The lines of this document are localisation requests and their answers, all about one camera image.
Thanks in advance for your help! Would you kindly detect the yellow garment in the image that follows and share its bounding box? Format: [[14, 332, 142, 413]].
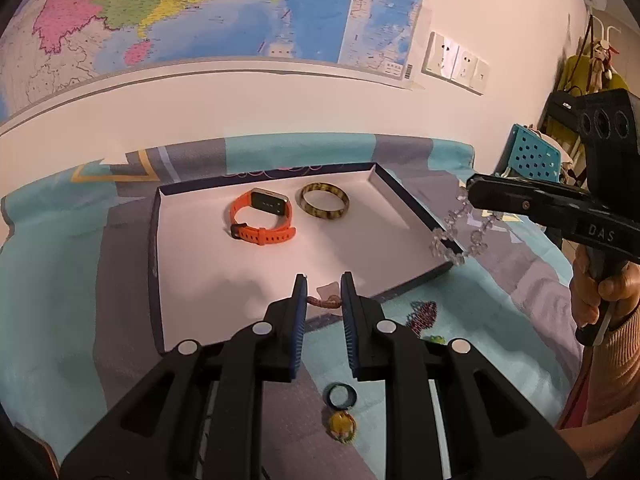
[[555, 55, 631, 96]]

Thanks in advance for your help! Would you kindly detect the purple bead bracelet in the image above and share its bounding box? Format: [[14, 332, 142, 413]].
[[405, 300, 441, 333]]

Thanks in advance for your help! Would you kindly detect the person's right hand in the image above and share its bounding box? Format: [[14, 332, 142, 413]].
[[570, 249, 640, 331]]

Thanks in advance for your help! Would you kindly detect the clear crystal bead bracelet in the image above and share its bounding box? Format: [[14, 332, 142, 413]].
[[430, 192, 503, 266]]

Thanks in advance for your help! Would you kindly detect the person's right forearm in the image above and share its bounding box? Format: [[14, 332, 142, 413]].
[[555, 310, 640, 461]]

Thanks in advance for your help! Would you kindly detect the white wall socket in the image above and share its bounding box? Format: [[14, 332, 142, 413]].
[[422, 31, 460, 80], [452, 47, 478, 86], [472, 57, 491, 95]]

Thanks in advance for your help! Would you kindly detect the black ring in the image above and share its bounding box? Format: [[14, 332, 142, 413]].
[[322, 382, 358, 409]]

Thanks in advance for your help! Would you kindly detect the tortoiseshell bangle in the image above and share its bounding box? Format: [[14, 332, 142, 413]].
[[299, 183, 350, 221]]

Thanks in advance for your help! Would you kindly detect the hanging plush toy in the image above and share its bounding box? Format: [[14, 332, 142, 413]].
[[590, 42, 618, 91]]

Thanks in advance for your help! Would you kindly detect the orange smartwatch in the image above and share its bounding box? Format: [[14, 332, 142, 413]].
[[229, 187, 297, 245]]

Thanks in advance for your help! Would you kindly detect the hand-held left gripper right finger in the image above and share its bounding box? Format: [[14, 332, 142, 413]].
[[340, 271, 586, 480]]

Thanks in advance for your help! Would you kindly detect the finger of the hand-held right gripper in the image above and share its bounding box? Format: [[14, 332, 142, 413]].
[[466, 173, 581, 228]]

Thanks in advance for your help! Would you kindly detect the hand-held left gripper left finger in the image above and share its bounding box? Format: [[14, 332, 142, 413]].
[[59, 274, 308, 480]]

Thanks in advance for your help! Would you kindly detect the colourful wall map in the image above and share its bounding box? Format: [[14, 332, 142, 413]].
[[0, 0, 432, 128]]

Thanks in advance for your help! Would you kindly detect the teal grey printed cloth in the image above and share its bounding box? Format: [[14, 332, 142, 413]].
[[0, 132, 581, 461]]

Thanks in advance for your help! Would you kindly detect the dark blue cardboard box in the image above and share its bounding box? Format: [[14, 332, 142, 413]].
[[148, 161, 466, 357]]

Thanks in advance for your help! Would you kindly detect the yellow-green stone ring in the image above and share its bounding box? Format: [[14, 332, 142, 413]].
[[325, 409, 357, 443]]

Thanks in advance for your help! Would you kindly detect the black handbag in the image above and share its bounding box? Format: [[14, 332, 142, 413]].
[[537, 87, 586, 141]]

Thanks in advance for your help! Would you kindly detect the blue perforated plastic basket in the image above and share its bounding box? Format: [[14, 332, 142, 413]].
[[495, 124, 563, 183]]

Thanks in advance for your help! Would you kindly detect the pink cord charm bracelet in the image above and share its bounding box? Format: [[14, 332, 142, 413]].
[[307, 284, 346, 311]]

